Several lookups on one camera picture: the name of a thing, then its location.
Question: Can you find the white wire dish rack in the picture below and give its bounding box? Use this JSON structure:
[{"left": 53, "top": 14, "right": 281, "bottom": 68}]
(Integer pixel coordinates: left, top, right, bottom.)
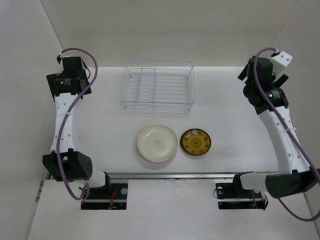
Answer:
[{"left": 119, "top": 58, "right": 196, "bottom": 113}]

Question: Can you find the yellow black patterned plate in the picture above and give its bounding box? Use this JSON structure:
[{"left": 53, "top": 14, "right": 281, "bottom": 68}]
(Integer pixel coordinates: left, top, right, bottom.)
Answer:
[{"left": 180, "top": 128, "right": 212, "bottom": 157}]

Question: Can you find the cream white plate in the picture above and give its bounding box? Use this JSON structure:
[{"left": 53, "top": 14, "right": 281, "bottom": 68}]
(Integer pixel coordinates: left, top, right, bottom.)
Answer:
[{"left": 136, "top": 124, "right": 179, "bottom": 157}]

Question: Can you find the pink plate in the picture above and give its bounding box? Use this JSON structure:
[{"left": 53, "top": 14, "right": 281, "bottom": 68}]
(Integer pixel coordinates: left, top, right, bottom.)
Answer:
[{"left": 142, "top": 152, "right": 176, "bottom": 164}]

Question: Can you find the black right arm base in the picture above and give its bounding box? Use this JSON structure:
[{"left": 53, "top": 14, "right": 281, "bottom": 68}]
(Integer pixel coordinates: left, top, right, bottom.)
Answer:
[{"left": 213, "top": 181, "right": 269, "bottom": 210}]

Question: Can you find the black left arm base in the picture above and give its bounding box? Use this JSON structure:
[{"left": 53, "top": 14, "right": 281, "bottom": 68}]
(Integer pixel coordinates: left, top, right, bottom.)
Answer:
[{"left": 80, "top": 181, "right": 128, "bottom": 211}]

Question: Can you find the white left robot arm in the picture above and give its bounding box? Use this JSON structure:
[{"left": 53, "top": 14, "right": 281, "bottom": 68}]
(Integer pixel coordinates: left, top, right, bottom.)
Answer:
[{"left": 42, "top": 56, "right": 112, "bottom": 199}]

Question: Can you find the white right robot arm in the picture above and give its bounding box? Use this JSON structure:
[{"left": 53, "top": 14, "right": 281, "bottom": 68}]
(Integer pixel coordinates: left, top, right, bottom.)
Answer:
[{"left": 231, "top": 57, "right": 318, "bottom": 199}]

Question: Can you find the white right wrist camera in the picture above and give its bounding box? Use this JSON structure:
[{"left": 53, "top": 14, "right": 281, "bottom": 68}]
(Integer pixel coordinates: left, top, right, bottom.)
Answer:
[{"left": 270, "top": 51, "right": 293, "bottom": 77}]

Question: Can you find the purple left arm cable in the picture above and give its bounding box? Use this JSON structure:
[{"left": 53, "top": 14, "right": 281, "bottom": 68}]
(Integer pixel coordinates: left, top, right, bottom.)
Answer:
[{"left": 56, "top": 48, "right": 98, "bottom": 201}]

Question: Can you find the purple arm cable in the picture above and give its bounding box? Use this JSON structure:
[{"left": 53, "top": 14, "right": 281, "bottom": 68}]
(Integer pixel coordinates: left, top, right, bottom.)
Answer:
[
  {"left": 254, "top": 47, "right": 320, "bottom": 222},
  {"left": 56, "top": 48, "right": 98, "bottom": 201}
]

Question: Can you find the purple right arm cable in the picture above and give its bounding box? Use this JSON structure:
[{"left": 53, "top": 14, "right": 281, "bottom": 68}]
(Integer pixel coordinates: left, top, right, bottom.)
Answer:
[{"left": 254, "top": 47, "right": 320, "bottom": 222}]

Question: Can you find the aluminium table frame rail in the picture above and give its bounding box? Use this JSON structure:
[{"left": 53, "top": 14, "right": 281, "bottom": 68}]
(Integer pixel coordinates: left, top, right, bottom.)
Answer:
[{"left": 34, "top": 171, "right": 308, "bottom": 203}]

